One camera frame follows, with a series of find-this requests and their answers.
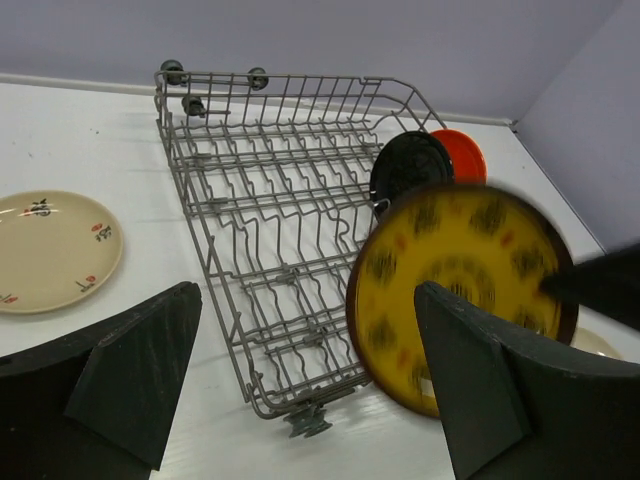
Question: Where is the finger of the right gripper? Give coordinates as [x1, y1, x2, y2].
[540, 244, 639, 330]

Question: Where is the cream plate with black blotch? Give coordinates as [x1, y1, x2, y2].
[571, 327, 623, 360]

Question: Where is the yellow patterned brown-rimmed plate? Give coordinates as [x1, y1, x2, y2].
[346, 183, 578, 417]

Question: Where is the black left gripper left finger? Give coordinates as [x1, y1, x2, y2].
[1, 282, 202, 479]

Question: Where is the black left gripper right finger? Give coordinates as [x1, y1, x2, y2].
[414, 282, 639, 479]

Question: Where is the orange plate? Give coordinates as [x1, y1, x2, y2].
[431, 128, 487, 184]

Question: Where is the grey wire dish rack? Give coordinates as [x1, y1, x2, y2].
[154, 59, 443, 437]

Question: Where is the cream plate with red marks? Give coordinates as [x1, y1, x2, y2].
[1, 190, 124, 315]

